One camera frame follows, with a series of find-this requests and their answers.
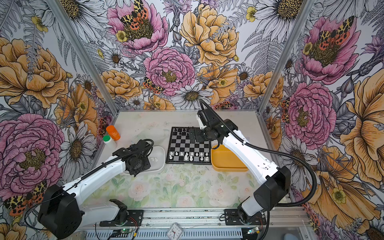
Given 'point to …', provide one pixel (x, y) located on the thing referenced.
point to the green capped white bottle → (110, 142)
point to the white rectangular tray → (157, 160)
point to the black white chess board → (181, 151)
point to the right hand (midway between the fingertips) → (199, 140)
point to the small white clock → (175, 232)
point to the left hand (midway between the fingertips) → (142, 171)
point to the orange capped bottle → (113, 132)
